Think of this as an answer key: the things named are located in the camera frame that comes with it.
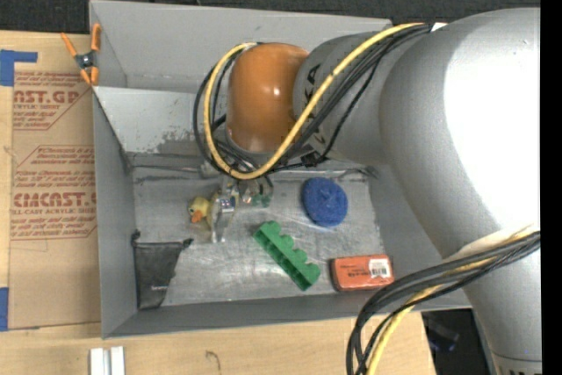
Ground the grey metal bin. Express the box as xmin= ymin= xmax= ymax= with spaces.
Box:
xmin=89 ymin=0 xmax=472 ymax=340

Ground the green toy building brick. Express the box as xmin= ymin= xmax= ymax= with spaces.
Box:
xmin=251 ymin=220 xmax=322 ymax=292

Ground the brown cardboard board, red print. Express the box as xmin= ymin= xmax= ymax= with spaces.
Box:
xmin=0 ymin=29 xmax=103 ymax=332

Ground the orange packet with barcode label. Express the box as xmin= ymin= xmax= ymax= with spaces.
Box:
xmin=328 ymin=253 xmax=395 ymax=293

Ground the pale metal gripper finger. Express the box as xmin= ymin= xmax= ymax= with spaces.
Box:
xmin=209 ymin=200 xmax=222 ymax=244
xmin=219 ymin=197 xmax=237 ymax=243

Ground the blue round sponge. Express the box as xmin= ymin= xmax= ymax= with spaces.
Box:
xmin=300 ymin=177 xmax=349 ymax=229

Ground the yellow rubber duck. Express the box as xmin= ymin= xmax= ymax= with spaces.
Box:
xmin=187 ymin=195 xmax=220 ymax=230

